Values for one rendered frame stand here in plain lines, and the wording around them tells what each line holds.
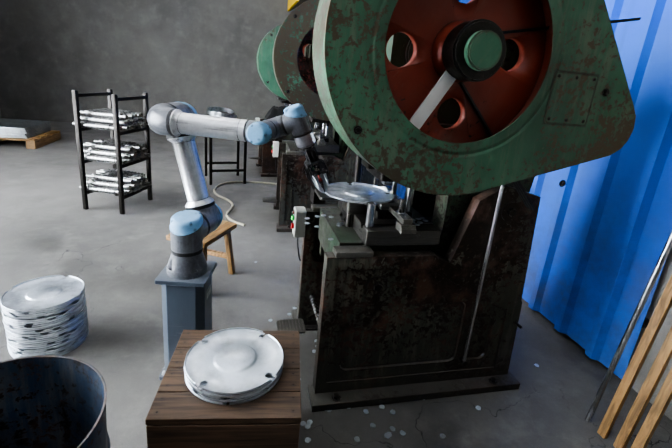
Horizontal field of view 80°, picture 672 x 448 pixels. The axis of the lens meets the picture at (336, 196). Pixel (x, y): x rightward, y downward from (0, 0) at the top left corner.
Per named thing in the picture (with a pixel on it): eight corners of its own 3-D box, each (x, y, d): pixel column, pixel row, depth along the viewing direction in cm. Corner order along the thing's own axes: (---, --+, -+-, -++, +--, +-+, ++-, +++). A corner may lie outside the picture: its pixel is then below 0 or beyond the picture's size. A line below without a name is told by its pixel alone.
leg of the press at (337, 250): (311, 412, 152) (332, 186, 126) (306, 390, 163) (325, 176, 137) (518, 389, 174) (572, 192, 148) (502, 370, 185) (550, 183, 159)
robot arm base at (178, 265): (160, 278, 149) (159, 254, 147) (174, 260, 164) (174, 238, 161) (201, 280, 150) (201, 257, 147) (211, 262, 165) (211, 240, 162)
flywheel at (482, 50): (651, 22, 111) (489, 229, 120) (592, 29, 129) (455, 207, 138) (481, -202, 85) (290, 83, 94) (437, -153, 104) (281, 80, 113)
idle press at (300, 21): (263, 242, 297) (273, -17, 247) (261, 201, 389) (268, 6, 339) (451, 243, 329) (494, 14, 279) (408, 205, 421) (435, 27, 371)
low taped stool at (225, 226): (202, 264, 257) (202, 215, 247) (236, 272, 251) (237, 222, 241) (167, 290, 225) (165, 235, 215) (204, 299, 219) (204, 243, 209)
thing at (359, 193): (331, 203, 147) (332, 201, 147) (317, 182, 174) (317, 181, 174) (404, 205, 154) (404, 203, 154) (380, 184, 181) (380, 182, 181)
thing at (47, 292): (56, 315, 157) (56, 313, 157) (-19, 309, 156) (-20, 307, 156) (97, 279, 185) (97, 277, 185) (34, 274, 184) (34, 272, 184)
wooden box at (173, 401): (150, 518, 112) (144, 420, 102) (185, 409, 148) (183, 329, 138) (293, 512, 117) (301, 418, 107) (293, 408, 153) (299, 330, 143)
